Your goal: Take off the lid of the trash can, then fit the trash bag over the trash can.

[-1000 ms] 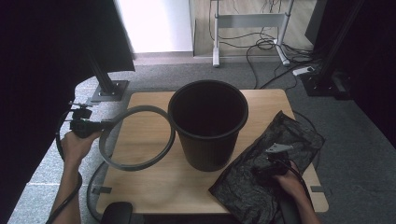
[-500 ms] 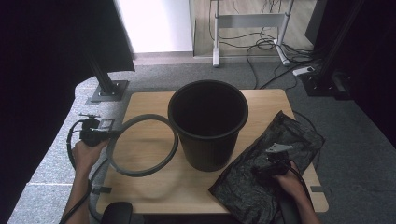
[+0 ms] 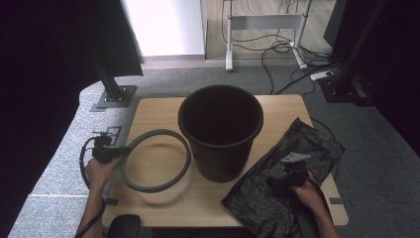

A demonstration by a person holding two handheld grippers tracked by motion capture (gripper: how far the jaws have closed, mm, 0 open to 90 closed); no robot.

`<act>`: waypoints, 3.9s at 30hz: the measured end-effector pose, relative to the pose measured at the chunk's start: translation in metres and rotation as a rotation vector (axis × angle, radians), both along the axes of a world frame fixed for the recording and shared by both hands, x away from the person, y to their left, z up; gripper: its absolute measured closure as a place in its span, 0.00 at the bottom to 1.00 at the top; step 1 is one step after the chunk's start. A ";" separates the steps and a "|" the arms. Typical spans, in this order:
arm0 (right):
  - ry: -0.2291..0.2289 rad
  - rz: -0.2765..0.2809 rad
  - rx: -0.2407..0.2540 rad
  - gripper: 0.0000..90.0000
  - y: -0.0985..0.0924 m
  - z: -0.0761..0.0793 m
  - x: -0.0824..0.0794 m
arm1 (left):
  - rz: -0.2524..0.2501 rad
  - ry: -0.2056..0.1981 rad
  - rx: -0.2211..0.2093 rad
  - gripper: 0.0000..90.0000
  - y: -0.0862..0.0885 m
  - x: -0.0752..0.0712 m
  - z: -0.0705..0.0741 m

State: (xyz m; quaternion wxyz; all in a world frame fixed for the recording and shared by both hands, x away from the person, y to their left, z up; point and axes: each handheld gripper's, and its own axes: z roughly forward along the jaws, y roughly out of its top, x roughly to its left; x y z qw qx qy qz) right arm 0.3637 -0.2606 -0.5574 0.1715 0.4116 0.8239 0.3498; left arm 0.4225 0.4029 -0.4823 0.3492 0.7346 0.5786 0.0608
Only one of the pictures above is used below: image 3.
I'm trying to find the black plastic garbage bag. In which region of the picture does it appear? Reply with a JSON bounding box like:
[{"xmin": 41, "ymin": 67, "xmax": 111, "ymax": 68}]
[{"xmin": 221, "ymin": 117, "xmax": 346, "ymax": 238}]

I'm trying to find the black stand with black base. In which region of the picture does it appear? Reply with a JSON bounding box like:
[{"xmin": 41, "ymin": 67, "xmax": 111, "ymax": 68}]
[{"xmin": 318, "ymin": 0, "xmax": 389, "ymax": 107}]

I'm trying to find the white panel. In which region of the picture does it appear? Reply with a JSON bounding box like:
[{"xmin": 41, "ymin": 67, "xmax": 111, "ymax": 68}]
[{"xmin": 122, "ymin": 0, "xmax": 207, "ymax": 58}]

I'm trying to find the dark curtain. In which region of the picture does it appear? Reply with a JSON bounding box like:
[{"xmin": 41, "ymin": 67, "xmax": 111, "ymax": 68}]
[{"xmin": 325, "ymin": 0, "xmax": 420, "ymax": 157}]

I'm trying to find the left hand-held gripper cable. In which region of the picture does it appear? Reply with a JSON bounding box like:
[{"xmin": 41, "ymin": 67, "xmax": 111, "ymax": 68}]
[{"xmin": 73, "ymin": 136, "xmax": 107, "ymax": 238}]

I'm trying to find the black curtain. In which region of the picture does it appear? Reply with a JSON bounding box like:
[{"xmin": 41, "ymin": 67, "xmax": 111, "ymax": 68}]
[{"xmin": 0, "ymin": 0, "xmax": 144, "ymax": 238}]

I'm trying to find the grey metal desk frame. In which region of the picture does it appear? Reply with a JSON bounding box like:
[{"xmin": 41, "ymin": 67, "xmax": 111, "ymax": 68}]
[{"xmin": 222, "ymin": 0, "xmax": 313, "ymax": 72}]

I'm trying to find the grey bin rim ring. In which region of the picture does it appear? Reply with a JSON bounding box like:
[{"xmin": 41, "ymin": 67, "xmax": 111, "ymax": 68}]
[{"xmin": 118, "ymin": 128, "xmax": 192, "ymax": 194}]

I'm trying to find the dark plastic trash bin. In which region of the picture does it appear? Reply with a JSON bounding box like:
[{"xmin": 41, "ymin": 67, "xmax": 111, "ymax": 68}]
[{"xmin": 177, "ymin": 84, "xmax": 264, "ymax": 183}]

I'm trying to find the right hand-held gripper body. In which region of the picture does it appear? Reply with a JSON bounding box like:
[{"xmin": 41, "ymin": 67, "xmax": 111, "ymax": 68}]
[{"xmin": 281, "ymin": 151, "xmax": 312, "ymax": 187}]

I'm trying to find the long black floor cable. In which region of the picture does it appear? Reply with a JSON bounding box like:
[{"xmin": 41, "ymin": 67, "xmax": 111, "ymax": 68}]
[{"xmin": 261, "ymin": 48, "xmax": 275, "ymax": 96}]

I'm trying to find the tangle of black cables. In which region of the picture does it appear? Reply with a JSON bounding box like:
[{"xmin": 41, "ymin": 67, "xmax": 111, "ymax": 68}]
[{"xmin": 231, "ymin": 31, "xmax": 335, "ymax": 67}]

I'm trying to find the black power strip cable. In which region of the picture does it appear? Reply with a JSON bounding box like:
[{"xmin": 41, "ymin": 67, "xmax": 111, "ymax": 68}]
[{"xmin": 274, "ymin": 65, "xmax": 331, "ymax": 96}]

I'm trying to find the person's right hand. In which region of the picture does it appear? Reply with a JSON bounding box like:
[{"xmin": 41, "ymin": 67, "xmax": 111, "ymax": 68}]
[{"xmin": 289, "ymin": 179, "xmax": 326, "ymax": 212}]

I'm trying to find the white power strip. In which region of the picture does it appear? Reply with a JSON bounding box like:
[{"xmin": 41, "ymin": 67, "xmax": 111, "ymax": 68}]
[{"xmin": 310, "ymin": 69, "xmax": 335, "ymax": 81}]

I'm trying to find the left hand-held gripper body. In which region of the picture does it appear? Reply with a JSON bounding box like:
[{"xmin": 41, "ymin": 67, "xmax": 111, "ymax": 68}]
[{"xmin": 92, "ymin": 131, "xmax": 116, "ymax": 166}]

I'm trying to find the person's left hand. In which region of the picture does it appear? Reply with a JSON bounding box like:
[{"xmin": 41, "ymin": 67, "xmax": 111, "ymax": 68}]
[{"xmin": 84, "ymin": 157, "xmax": 123, "ymax": 192}]

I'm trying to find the right hand-held gripper cable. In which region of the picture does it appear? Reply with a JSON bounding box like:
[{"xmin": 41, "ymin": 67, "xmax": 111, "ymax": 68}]
[{"xmin": 305, "ymin": 170, "xmax": 335, "ymax": 219}]

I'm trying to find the black post with grey base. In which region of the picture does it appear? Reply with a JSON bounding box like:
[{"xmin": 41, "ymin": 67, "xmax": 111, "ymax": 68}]
[{"xmin": 90, "ymin": 59, "xmax": 138, "ymax": 113}]

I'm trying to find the hand-held gripper cable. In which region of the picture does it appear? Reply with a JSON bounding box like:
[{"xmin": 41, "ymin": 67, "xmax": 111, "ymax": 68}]
[
  {"xmin": 73, "ymin": 136, "xmax": 107, "ymax": 238},
  {"xmin": 305, "ymin": 170, "xmax": 335, "ymax": 219}
]

